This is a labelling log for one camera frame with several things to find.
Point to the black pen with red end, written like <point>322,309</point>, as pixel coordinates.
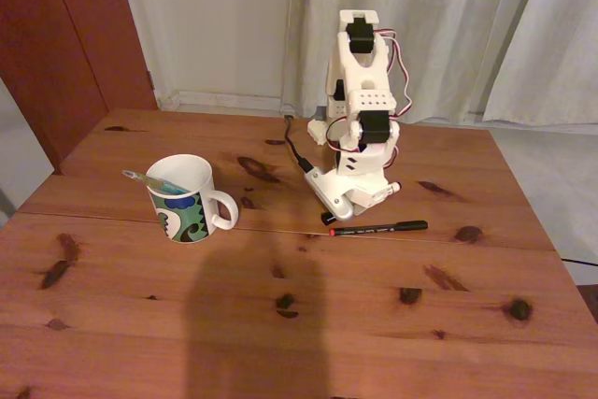
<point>378,229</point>

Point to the brown wooden door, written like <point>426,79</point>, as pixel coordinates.
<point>61,44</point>

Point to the white mug with green pattern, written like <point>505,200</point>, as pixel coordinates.
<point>180,217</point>

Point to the silver camera box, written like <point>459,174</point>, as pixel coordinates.
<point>331,193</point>

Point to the narrow white curtain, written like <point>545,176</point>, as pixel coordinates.
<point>560,53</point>

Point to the green transparent pen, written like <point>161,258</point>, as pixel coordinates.
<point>154,181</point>

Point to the wide white curtain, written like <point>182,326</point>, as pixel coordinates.
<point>444,25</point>

